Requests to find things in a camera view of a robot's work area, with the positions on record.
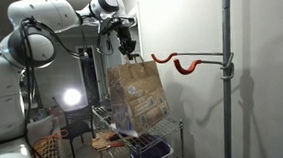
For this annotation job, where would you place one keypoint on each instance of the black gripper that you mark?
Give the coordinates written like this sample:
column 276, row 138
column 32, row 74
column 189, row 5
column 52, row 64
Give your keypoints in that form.
column 126, row 40

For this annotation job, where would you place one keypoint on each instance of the brown paper gift bag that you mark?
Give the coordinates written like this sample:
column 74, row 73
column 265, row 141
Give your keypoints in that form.
column 139, row 95

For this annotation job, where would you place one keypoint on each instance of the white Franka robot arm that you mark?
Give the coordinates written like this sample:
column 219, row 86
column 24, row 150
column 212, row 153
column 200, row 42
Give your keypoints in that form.
column 2, row 98

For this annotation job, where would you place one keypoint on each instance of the grey metal stand pole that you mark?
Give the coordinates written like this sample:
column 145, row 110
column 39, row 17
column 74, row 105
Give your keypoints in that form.
column 229, row 99

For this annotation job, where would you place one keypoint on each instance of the red-tipped metal hook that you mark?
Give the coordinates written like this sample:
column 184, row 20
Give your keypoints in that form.
column 161, row 59
column 184, row 69

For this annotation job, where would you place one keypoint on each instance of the black cap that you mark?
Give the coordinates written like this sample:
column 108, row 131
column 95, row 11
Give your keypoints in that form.
column 105, row 103

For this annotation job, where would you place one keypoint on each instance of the bright round lamp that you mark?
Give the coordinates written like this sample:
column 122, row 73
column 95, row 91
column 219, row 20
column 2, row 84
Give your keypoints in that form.
column 72, row 97

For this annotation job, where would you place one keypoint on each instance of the black chair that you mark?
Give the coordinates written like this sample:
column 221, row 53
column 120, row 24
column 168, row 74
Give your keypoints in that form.
column 78, row 127

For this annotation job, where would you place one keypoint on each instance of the tan work gloves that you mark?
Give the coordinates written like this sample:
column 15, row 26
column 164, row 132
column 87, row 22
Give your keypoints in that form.
column 100, row 140

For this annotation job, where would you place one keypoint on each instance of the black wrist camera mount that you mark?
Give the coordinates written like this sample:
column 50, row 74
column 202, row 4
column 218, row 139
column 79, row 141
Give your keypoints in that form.
column 107, row 26

